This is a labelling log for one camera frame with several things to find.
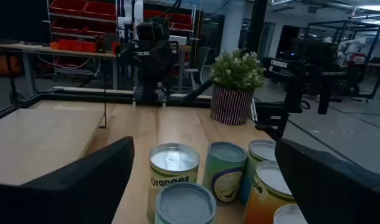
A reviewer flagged black framed robot cell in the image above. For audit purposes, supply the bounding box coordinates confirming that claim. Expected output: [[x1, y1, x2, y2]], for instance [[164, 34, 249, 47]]
[[302, 19, 380, 105]]

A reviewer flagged wooden shelf with black frame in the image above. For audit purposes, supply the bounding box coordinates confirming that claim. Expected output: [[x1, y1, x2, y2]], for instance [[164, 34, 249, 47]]
[[0, 58, 108, 187]]

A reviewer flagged artificial plant in striped pot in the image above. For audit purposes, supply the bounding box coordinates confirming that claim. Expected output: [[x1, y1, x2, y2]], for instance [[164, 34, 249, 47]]
[[209, 49, 267, 126]]

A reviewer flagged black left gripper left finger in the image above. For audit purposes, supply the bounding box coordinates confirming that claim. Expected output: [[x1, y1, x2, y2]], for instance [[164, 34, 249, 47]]
[[0, 136, 136, 224]]

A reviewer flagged oranges label can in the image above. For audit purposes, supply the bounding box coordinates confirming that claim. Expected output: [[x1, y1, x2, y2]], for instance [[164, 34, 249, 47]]
[[146, 142, 201, 223]]

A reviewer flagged red-orange label can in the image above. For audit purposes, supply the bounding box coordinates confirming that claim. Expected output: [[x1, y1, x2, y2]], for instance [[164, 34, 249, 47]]
[[273, 203, 308, 224]]

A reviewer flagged black metal table frame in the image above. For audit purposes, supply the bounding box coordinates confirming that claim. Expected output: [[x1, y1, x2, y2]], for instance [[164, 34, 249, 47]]
[[0, 79, 306, 141]]

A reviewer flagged storage rack with red bins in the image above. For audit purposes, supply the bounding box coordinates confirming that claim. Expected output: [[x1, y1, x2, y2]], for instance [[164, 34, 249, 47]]
[[45, 0, 204, 76]]

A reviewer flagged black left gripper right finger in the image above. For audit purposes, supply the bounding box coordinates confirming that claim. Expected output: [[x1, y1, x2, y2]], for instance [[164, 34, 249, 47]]
[[274, 138, 380, 224]]

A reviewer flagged long wooden workbench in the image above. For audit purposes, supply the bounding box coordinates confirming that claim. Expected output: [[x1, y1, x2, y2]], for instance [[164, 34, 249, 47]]
[[0, 41, 120, 96]]

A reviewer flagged black rig upright post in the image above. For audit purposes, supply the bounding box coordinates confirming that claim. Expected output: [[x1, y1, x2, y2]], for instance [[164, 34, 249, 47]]
[[245, 0, 269, 55]]

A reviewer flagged green chicken soup can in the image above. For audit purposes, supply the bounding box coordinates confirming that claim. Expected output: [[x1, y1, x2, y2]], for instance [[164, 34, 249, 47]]
[[202, 141, 249, 207]]

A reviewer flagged orange pineapple label can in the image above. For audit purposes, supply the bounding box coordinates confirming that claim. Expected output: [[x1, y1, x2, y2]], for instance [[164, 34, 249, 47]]
[[244, 159, 298, 224]]

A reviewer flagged blue cherries label can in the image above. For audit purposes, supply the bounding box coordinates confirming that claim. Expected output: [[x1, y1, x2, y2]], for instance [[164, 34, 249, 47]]
[[239, 139, 277, 205]]

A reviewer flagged row of orange bins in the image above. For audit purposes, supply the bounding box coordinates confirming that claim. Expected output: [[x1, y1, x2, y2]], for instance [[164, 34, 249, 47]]
[[49, 39, 98, 54]]

